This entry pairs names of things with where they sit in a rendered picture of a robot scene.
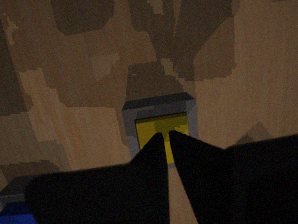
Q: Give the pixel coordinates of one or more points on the blue button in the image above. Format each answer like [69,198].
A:
[12,201]

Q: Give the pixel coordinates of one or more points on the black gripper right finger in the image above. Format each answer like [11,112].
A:
[215,179]

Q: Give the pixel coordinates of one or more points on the yellow button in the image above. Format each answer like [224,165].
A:
[144,117]

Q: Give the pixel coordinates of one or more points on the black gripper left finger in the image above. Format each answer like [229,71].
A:
[138,190]

